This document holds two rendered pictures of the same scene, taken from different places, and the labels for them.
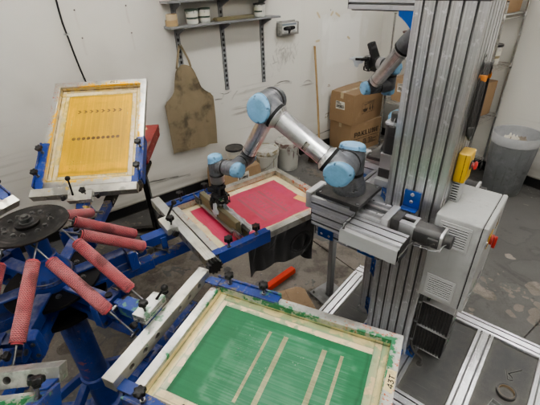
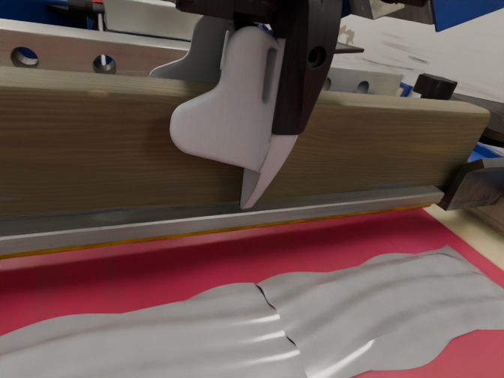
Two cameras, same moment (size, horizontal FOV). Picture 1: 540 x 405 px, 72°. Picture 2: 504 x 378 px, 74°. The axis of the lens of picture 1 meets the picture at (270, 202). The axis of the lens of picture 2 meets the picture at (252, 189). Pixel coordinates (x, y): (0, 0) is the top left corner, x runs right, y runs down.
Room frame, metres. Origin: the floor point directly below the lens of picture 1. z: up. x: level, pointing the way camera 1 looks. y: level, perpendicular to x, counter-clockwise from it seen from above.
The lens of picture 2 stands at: (1.74, 0.09, 1.11)
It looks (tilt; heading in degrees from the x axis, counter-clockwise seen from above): 30 degrees down; 96
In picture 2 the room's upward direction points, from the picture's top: 12 degrees clockwise
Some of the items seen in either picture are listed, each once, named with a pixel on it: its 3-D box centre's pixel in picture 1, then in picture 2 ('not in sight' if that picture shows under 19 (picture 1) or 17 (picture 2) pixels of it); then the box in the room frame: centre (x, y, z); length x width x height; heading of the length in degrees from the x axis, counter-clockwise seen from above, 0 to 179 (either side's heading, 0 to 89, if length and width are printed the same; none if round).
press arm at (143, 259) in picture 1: (186, 246); not in sight; (1.59, 0.46, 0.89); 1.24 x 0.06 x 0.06; 125
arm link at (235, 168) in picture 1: (234, 167); not in sight; (1.67, 0.17, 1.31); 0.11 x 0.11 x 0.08; 61
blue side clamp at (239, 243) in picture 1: (243, 244); not in sight; (1.48, 0.14, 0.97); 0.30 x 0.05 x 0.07; 125
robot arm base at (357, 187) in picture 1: (349, 179); not in sight; (1.50, -0.37, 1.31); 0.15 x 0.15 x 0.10
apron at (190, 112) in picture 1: (189, 100); not in sight; (3.76, 0.77, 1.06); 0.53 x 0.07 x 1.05; 125
